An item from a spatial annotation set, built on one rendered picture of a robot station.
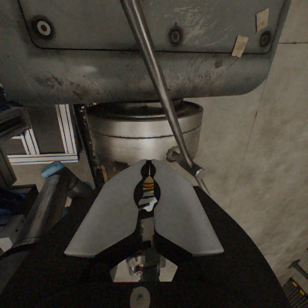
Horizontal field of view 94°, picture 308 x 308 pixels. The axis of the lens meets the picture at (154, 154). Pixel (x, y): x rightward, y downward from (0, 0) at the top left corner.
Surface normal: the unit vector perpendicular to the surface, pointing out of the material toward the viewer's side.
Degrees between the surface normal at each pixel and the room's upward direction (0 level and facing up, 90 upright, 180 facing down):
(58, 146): 0
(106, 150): 47
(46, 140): 0
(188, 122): 24
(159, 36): 0
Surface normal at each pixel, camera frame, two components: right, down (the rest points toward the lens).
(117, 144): -0.32, 0.45
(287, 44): 0.26, 0.44
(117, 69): 0.25, 0.62
